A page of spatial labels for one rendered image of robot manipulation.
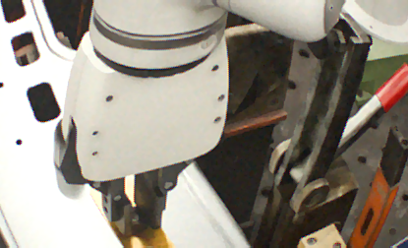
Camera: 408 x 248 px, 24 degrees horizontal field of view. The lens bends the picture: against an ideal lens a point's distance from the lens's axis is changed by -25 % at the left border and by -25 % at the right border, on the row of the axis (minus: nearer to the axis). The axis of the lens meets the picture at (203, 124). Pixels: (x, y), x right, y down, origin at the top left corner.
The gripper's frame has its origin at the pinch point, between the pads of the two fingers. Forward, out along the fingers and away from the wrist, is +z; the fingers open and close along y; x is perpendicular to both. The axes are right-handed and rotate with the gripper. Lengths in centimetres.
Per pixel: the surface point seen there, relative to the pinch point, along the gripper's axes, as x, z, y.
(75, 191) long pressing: -9.3, 9.4, 0.8
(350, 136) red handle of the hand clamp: 0.6, -0.2, -18.1
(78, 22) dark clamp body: -50, 29, -16
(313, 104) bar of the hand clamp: -1.1, -3.3, -14.3
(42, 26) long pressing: -31.1, 9.0, -3.0
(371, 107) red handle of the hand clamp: 0.0, -1.9, -20.7
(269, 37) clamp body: -15.1, 3.9, -19.7
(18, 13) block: -45.1, 17.3, -3.4
